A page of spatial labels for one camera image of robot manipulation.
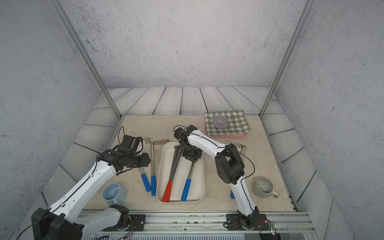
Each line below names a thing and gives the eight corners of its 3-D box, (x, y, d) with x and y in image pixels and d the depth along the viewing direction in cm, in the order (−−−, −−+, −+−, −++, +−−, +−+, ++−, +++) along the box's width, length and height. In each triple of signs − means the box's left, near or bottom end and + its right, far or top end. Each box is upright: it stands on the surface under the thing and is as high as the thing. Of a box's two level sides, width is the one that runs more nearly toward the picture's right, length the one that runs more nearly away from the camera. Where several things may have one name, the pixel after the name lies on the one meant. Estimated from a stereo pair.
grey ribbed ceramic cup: (254, 199, 81) (257, 195, 76) (250, 182, 88) (253, 177, 83) (274, 199, 81) (279, 195, 76) (268, 181, 88) (272, 177, 83)
